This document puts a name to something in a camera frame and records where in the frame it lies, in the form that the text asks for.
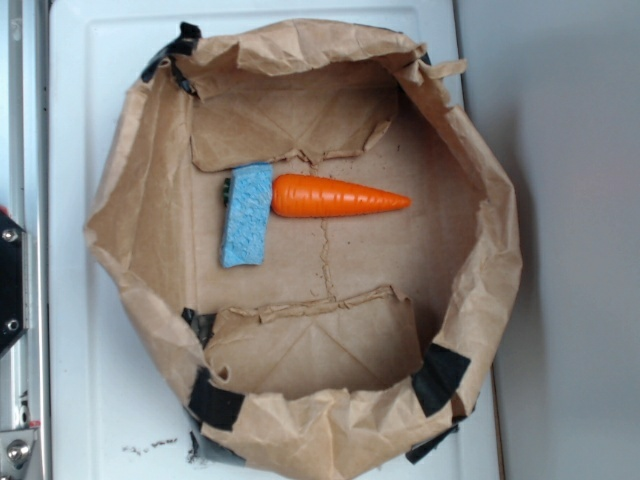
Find blue sponge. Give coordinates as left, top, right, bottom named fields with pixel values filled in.
left=220, top=162, right=273, bottom=268

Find orange toy carrot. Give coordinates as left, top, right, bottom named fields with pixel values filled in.
left=271, top=174, right=411, bottom=218

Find brown paper bag tray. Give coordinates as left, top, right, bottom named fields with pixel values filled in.
left=85, top=19, right=522, bottom=479

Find white tray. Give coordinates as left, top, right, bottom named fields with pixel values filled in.
left=49, top=1, right=481, bottom=479

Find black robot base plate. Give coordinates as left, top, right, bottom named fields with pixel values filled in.
left=0, top=208, right=25, bottom=356

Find metal rail frame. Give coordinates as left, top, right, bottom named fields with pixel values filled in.
left=1, top=1, right=52, bottom=479

